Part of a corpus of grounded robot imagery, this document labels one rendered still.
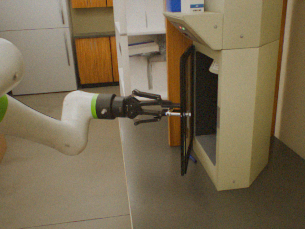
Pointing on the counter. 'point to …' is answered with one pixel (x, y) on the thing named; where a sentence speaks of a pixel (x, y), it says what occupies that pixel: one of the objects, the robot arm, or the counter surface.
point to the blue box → (173, 6)
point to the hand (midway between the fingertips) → (172, 108)
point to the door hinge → (193, 88)
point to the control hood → (201, 26)
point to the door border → (183, 108)
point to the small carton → (192, 6)
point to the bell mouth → (214, 67)
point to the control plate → (184, 31)
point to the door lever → (172, 112)
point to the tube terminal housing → (243, 89)
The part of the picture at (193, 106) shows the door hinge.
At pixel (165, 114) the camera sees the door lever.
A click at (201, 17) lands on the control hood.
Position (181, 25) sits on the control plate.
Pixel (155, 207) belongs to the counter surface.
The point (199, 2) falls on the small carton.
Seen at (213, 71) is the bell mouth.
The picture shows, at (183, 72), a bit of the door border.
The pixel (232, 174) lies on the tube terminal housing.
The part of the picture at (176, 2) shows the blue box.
